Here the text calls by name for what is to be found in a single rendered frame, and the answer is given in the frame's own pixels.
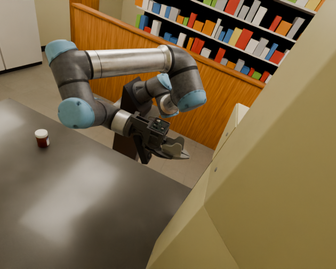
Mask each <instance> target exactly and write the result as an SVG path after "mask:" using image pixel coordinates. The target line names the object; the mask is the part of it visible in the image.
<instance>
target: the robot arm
mask: <svg viewBox="0 0 336 269"><path fill-rule="evenodd" d="M45 53H46V56H47V59H48V62H49V67H50V68H51V71H52V73H53V76H54V79H55V81H56V84H57V86H58V90H59V93H60V95H61V98H62V102H61V103H60V105H59V107H58V118H59V120H60V122H61V123H62V124H63V125H64V126H66V127H68V128H71V129H86V128H89V127H93V126H103V127H105V128H107V129H109V130H111V131H113V132H116V133H118V134H120V135H122V136H126V137H128V138H129V137H131V136H132V135H133V134H134V136H133V140H134V143H135V146H136V148H137V151H138V154H139V158H140V161H141V163H142V164H148V163H149V161H150V159H151V158H152V154H154V155H155V156H157V157H160V158H163V159H170V160H171V159H174V160H184V159H189V158H190V155H189V154H188V152H187V151H186V150H185V149H184V148H183V147H184V143H185V139H184V138H183V137H182V136H179V137H177V138H175V139H173V138H171V137H167V136H166V134H167V133H168V131H169V127H170V123H169V122H167V121H165V120H163V119H161V118H159V117H156V116H155V117H152V119H145V118H143V117H141V116H139V115H140V113H139V112H137V111H135V113H134V114H131V113H129V112H126V111H124V110H122V109H120V108H118V107H116V106H114V105H111V104H109V103H107V102H105V101H103V100H102V99H99V98H96V97H94V96H93V93H92V90H91V87H90V84H89V80H92V79H97V78H106V77H115V76H124V75H133V74H141V73H150V72H160V73H161V74H158V75H157V76H155V77H152V78H150V79H148V80H146V81H138V82H136V83H134V84H133V87H132V90H133V94H134V96H135V98H136V100H137V101H138V102H139V103H140V104H142V105H144V104H147V103H149V102H150V101H151V100H152V98H155V100H156V103H157V106H158V109H159V113H160V115H161V117H162V118H168V117H172V116H175V115H178V113H179V111H180V112H187V111H190V110H193V109H196V108H198V107H200V106H202V105H204V104H205V103H206V101H207V99H206V92H205V91H204V88H203V84H202V80H201V77H200V74H199V71H198V68H197V63H196V61H195V59H194V58H193V57H192V56H191V55H190V54H189V53H188V52H187V51H185V50H183V49H181V48H179V47H177V46H174V45H160V46H158V47H157V48H151V49H119V50H87V51H85V50H84V51H79V50H78V48H77V47H76V45H75V44H74V43H73V42H71V41H67V40H65V39H59V40H55V41H51V42H50V43H48V44H47V46H46V47H45ZM150 117H151V116H150ZM150 117H149V118H150ZM161 145H162V148H161Z"/></svg>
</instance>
